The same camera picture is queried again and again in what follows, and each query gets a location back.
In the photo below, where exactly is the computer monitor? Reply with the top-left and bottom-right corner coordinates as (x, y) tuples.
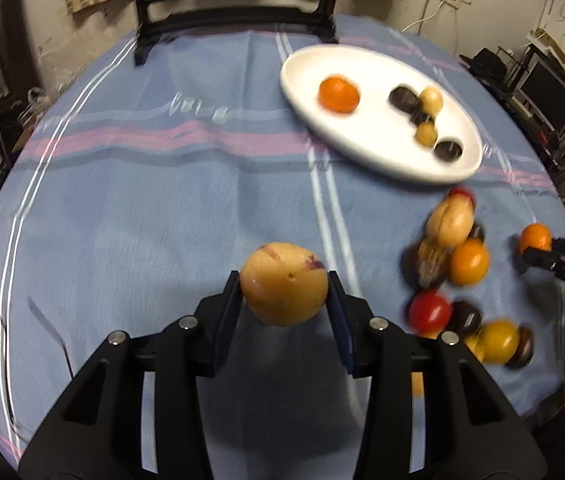
(518, 61), (565, 134)

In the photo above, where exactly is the yellow orange tomato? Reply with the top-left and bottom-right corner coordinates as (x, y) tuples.
(450, 238), (491, 287)

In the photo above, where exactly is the dark plum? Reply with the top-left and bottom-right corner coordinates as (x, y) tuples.
(445, 300), (482, 339)
(433, 140), (463, 164)
(468, 222), (487, 243)

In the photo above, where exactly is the small tan yellow fruit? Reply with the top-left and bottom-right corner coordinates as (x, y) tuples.
(464, 335), (485, 363)

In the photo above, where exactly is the blue striped tablecloth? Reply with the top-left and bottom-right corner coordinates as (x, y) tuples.
(0, 16), (565, 479)

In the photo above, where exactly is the small olive yellow fruit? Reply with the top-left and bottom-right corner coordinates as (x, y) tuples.
(415, 122), (438, 148)

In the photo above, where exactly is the orange tangerine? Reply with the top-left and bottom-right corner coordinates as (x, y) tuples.
(518, 222), (553, 255)
(319, 75), (361, 114)

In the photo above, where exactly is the red cherry tomato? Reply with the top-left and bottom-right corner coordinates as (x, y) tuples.
(447, 185), (477, 209)
(409, 289), (453, 335)

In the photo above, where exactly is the white power cable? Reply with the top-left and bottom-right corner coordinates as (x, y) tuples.
(401, 0), (485, 34)

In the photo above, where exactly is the large dark mangosteen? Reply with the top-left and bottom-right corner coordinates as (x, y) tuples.
(388, 84), (421, 114)

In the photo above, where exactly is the beige striped round fruit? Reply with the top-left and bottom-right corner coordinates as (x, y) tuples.
(239, 242), (328, 327)

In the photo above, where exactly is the beige oblong fruit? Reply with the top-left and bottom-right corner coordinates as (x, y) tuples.
(425, 194), (475, 248)

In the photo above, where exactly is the dark brown speckled mangosteen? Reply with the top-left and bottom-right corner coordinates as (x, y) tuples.
(401, 238), (450, 290)

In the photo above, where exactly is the black hat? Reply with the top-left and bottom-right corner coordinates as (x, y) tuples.
(459, 48), (507, 84)

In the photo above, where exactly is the green yellow round fruit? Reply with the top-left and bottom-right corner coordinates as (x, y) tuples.
(479, 318), (520, 365)

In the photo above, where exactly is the white round plate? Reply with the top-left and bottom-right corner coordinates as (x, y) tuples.
(279, 44), (483, 184)

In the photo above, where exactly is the large tan round fruit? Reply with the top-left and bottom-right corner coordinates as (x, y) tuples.
(411, 372), (425, 398)

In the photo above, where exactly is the round painted screen on stand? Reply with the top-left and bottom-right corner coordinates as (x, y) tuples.
(132, 0), (341, 68)

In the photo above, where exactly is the small dark plum isolated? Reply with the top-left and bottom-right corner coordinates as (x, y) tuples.
(409, 110), (435, 127)

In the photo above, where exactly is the pale cream round fruit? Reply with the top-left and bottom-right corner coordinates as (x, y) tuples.
(419, 86), (444, 117)

